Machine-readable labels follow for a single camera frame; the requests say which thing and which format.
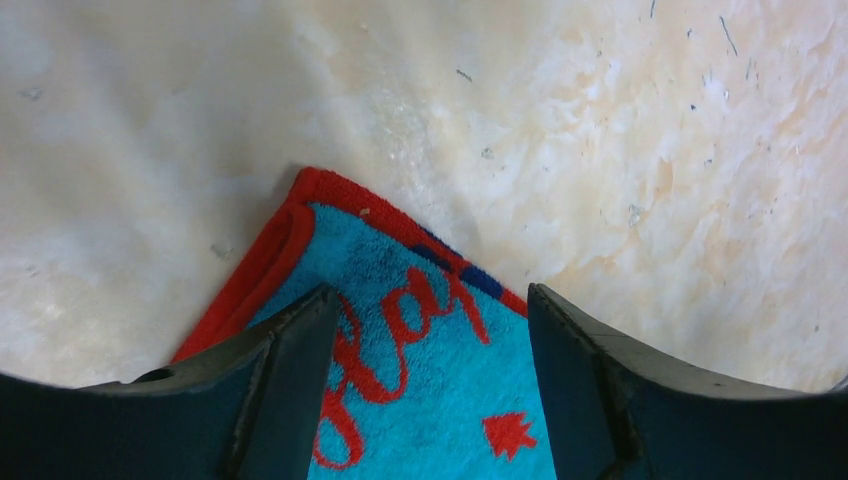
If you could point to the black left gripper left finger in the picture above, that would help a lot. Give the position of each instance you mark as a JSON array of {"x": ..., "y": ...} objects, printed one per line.
[{"x": 246, "y": 408}]

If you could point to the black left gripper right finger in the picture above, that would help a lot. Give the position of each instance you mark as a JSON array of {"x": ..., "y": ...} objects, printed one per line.
[{"x": 617, "y": 408}]

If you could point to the red blue patterned towel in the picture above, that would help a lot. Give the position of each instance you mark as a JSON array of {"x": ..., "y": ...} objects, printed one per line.
[{"x": 432, "y": 374}]

